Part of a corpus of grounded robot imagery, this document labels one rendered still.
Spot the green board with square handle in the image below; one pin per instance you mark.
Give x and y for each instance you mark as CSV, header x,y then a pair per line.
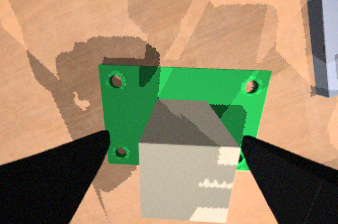
x,y
184,128

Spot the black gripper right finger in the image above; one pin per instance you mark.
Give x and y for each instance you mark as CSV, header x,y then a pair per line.
x,y
296,189

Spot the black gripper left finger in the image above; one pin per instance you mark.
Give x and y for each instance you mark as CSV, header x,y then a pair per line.
x,y
48,187

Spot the grey base plate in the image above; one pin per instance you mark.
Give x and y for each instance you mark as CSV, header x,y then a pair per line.
x,y
323,25

